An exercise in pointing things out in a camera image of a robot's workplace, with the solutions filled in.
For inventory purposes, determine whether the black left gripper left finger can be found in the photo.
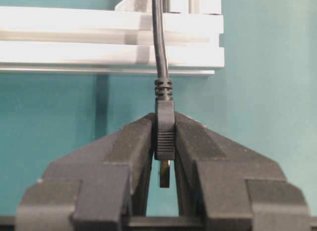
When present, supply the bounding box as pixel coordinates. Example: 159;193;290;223
16;113;155;231

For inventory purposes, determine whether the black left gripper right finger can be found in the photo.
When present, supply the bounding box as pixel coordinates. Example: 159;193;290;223
175;113;311;231

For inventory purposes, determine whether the black cable with plug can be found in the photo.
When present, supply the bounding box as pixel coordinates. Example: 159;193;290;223
150;0;177;189

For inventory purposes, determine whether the aluminium extrusion frame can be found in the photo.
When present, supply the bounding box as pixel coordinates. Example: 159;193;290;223
0;0;225;75

